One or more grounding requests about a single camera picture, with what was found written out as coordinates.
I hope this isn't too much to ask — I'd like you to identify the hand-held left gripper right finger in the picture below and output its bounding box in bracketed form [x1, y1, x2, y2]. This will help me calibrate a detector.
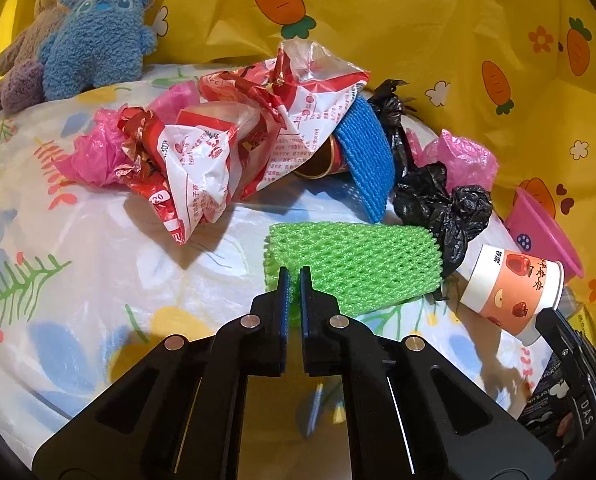
[300, 265, 555, 480]

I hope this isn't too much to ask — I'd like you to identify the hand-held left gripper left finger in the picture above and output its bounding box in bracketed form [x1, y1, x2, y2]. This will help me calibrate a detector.
[32, 266, 291, 480]

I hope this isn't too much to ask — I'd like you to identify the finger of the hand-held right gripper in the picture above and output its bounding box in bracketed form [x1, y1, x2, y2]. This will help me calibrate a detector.
[534, 307, 596, 411]

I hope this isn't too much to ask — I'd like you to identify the green foam fruit net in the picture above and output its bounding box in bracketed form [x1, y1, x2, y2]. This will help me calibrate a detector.
[263, 220, 443, 318]

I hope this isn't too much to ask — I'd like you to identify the pink plastic basin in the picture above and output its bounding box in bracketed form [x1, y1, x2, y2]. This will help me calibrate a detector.
[502, 186, 587, 284]

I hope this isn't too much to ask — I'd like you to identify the blue foam fruit net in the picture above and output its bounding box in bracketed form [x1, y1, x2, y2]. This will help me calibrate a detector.
[332, 94, 397, 225]

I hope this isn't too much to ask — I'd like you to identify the red white plastic bag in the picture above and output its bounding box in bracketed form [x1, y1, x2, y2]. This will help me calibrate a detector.
[198, 40, 373, 202]
[148, 105, 239, 247]

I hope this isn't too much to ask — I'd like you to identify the pink plastic bag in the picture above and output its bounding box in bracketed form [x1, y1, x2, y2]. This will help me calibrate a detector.
[54, 81, 203, 190]
[407, 129, 500, 195]

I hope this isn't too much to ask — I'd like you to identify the black printed bag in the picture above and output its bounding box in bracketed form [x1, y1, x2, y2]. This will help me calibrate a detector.
[518, 347, 596, 463]

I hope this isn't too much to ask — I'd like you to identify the white orange paper cup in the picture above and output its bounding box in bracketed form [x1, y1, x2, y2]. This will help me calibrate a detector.
[458, 243, 565, 347]

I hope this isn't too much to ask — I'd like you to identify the red metal can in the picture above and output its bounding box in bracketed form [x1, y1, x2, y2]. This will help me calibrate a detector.
[292, 136, 353, 182]

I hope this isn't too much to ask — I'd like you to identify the black plastic bag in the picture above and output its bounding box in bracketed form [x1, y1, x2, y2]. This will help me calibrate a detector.
[392, 162, 495, 282]
[367, 79, 415, 173]

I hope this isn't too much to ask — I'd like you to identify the floral bedsheet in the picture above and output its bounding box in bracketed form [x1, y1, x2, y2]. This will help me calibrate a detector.
[0, 61, 554, 463]

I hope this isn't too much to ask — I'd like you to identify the red foil wrapper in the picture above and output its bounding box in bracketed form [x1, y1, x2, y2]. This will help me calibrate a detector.
[116, 106, 169, 183]

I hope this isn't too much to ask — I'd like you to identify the yellow carrot print curtain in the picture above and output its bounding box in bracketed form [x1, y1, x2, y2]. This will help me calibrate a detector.
[0, 0, 596, 361]

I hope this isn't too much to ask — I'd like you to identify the blue plush toy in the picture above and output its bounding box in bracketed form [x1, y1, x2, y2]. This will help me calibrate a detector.
[36, 0, 165, 102]

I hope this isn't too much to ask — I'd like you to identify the brown plush toy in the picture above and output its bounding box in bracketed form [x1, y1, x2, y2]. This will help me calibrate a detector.
[0, 0, 122, 130]

